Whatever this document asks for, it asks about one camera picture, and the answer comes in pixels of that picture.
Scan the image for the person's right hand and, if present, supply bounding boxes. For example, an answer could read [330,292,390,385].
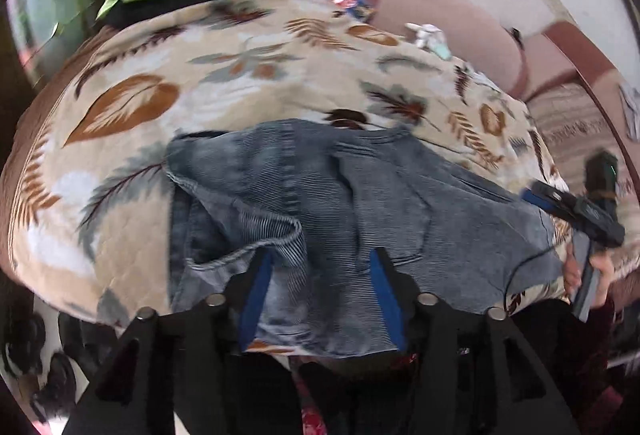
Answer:
[563,243,615,309]

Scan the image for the pink quilted headboard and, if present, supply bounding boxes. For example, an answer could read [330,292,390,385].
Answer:
[366,0,623,100]

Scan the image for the striped floral pillow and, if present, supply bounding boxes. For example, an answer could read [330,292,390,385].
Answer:
[527,83,639,221]

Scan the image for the blue denim pants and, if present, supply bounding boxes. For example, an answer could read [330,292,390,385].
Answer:
[164,120,562,357]

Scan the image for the beige leaf pattern blanket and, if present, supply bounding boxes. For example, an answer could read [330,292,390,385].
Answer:
[1,0,564,323]

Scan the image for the dark red sleeve forearm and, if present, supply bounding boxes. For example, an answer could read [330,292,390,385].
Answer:
[508,286,640,435]

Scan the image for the black object on headboard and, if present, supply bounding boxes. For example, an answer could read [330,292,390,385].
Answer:
[509,28,524,50]

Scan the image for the small colourful box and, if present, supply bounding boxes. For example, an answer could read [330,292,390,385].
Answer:
[331,0,375,22]

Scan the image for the white glove near left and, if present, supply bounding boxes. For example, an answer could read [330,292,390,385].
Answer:
[405,22,452,62]

